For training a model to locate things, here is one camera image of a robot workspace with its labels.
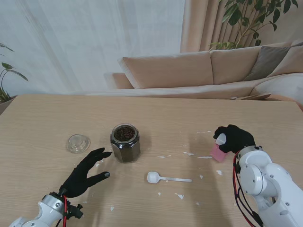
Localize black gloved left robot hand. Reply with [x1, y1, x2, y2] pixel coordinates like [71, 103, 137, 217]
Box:
[58, 148, 113, 198]

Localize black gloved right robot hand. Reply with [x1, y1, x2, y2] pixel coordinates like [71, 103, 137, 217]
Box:
[213, 124, 257, 154]

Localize white square jar cap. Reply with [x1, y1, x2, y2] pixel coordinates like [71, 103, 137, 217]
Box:
[215, 132, 227, 145]

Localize pink square coffee jar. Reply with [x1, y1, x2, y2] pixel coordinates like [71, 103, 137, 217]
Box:
[210, 139, 228, 163]

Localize clear glass jar lid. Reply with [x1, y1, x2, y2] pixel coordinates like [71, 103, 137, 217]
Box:
[65, 134, 91, 154]

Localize glass jar of coffee beans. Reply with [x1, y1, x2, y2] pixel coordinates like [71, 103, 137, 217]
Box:
[110, 122, 142, 164]

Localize brown cardboard piece on sofa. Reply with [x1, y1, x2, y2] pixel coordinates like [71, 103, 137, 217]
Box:
[228, 93, 272, 101]

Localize white sofa cushion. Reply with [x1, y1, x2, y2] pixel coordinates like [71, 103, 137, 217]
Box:
[253, 73, 303, 107]

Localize white plastic spoon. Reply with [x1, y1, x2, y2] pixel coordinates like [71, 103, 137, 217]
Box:
[146, 171, 193, 184]

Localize gray sofa cushion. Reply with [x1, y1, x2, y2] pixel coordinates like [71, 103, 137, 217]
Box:
[243, 45, 293, 81]

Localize beige sofa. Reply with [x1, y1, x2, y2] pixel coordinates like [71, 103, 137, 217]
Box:
[104, 41, 303, 107]

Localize gray planter box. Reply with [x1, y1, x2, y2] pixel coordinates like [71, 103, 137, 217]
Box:
[0, 96, 18, 116]

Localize beige pleated curtain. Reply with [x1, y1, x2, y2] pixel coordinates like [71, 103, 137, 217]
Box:
[180, 0, 303, 53]

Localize tall leafy green plant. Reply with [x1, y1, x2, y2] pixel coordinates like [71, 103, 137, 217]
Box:
[209, 0, 299, 50]

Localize broad leaf green plant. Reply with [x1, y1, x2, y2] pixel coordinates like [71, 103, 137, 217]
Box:
[0, 42, 29, 105]

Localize white sheer curtain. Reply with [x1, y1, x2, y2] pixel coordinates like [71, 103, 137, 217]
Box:
[0, 0, 185, 95]

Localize red left arm cable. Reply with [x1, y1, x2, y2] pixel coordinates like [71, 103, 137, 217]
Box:
[55, 195, 69, 227]

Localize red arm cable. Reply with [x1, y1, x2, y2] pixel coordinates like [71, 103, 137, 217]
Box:
[55, 195, 69, 227]
[233, 151, 261, 227]

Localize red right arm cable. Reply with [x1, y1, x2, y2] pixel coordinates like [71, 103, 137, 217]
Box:
[233, 151, 261, 227]

